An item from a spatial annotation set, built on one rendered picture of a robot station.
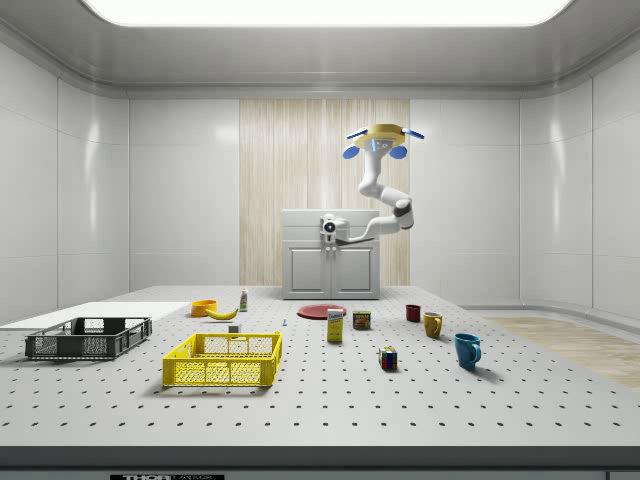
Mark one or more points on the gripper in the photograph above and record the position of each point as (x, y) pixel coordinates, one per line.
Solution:
(328, 240)

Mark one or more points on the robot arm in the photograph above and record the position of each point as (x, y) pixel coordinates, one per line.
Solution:
(372, 175)

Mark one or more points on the white cabinet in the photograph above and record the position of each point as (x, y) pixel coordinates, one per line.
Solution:
(310, 275)

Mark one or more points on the red plate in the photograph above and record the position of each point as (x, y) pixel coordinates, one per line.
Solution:
(315, 312)

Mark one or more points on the flat-sided can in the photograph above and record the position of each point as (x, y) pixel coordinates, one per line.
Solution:
(361, 320)

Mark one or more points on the yellow white box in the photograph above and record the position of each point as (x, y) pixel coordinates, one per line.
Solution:
(336, 327)

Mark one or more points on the small white bottle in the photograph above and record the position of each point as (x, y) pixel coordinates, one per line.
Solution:
(243, 301)

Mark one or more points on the red mug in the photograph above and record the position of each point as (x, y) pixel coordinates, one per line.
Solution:
(412, 313)

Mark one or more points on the drone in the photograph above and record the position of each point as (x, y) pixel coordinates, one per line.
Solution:
(382, 132)

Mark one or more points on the grey cube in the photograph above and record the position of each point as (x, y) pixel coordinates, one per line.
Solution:
(234, 329)

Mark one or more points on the banana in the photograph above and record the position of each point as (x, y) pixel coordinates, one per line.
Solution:
(222, 315)

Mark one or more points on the puzzle cube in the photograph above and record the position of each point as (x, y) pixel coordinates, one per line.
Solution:
(388, 358)

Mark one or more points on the yellow mug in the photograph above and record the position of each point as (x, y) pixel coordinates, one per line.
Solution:
(431, 326)

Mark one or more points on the yellow bowl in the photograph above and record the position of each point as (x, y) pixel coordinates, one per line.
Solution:
(200, 309)

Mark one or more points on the yellow basket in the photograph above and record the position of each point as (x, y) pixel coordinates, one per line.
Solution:
(215, 372)

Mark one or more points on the blue mug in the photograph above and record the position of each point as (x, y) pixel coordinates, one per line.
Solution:
(465, 352)

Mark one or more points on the dark grey basket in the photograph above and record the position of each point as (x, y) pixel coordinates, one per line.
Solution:
(70, 346)

